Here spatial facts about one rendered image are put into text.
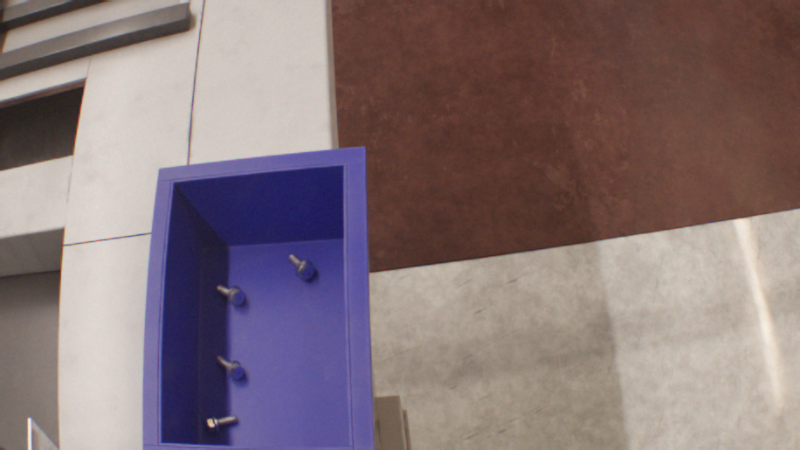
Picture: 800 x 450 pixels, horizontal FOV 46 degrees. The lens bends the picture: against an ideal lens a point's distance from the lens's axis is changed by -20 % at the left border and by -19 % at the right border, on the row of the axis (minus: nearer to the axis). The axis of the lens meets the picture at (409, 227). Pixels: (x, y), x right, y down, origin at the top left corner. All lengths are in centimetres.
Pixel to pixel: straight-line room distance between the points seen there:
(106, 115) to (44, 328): 20
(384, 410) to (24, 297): 47
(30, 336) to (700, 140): 138
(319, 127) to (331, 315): 17
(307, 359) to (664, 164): 124
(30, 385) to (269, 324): 26
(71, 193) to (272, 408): 28
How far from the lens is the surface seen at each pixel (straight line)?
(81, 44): 102
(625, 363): 171
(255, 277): 81
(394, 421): 120
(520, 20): 214
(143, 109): 94
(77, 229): 89
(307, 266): 79
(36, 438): 73
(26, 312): 95
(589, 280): 178
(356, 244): 72
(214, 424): 74
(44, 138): 107
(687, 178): 192
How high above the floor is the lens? 151
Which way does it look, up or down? 55 degrees down
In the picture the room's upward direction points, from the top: 7 degrees counter-clockwise
